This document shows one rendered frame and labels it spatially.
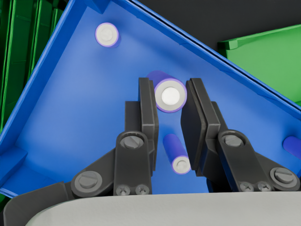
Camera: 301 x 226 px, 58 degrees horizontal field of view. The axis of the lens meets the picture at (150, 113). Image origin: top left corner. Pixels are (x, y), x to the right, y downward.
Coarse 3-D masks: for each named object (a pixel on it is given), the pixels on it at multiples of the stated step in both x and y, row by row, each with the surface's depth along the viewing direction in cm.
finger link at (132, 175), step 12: (132, 132) 11; (120, 144) 10; (132, 144) 10; (144, 144) 10; (120, 156) 10; (132, 156) 10; (144, 156) 10; (120, 168) 9; (132, 168) 9; (144, 168) 9; (120, 180) 9; (132, 180) 9; (144, 180) 9; (120, 192) 8; (132, 192) 8; (144, 192) 8
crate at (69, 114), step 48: (96, 0) 20; (48, 48) 22; (96, 48) 27; (144, 48) 27; (192, 48) 25; (48, 96) 27; (96, 96) 28; (240, 96) 29; (0, 144) 23; (48, 144) 29; (96, 144) 29; (0, 192) 24; (192, 192) 31
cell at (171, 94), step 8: (152, 72) 19; (160, 72) 17; (160, 80) 14; (168, 80) 14; (176, 80) 14; (160, 88) 14; (168, 88) 13; (176, 88) 14; (184, 88) 14; (160, 96) 14; (168, 96) 14; (176, 96) 14; (184, 96) 14; (160, 104) 14; (168, 104) 14; (176, 104) 14; (184, 104) 14; (168, 112) 14
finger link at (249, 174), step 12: (228, 132) 11; (240, 132) 11; (216, 144) 11; (228, 144) 11; (240, 144) 11; (228, 156) 10; (240, 156) 10; (252, 156) 10; (228, 168) 10; (240, 168) 9; (252, 168) 9; (228, 180) 10; (240, 180) 9; (252, 180) 9; (264, 180) 9; (216, 192) 11
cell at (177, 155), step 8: (168, 136) 29; (176, 136) 29; (168, 144) 27; (176, 144) 26; (168, 152) 25; (176, 152) 24; (184, 152) 24; (176, 160) 23; (184, 160) 23; (176, 168) 24; (184, 168) 23
